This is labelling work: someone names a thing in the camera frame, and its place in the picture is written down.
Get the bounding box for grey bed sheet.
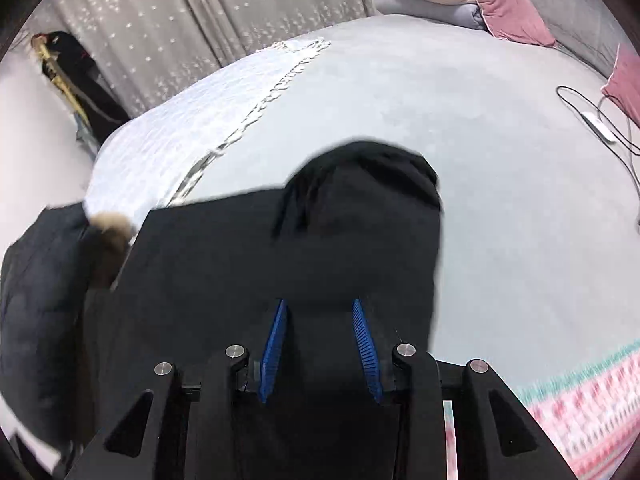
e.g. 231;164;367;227
190;15;639;387

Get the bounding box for hanging dark clothes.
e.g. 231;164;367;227
30;30;130;157

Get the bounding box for pink pillow near headboard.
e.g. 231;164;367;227
601;44;640;127

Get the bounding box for black charging cable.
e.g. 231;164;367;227
555;84;640;233

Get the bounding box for grey quilted headboard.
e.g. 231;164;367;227
530;0;631;77

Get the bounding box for patterned red green blanket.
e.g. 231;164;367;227
441;339;640;480

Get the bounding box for pink pillow on bedding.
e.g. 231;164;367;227
476;0;556;48

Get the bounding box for black button-up coat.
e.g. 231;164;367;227
85;142;442;479

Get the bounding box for folded black puffer jacket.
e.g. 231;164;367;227
1;204;136;452

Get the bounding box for white fringed throw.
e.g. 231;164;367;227
84;38;330;228

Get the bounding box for folded grey-blue blanket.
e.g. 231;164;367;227
374;0;487;30

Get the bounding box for grey dotted curtain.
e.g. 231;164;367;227
25;0;374;117

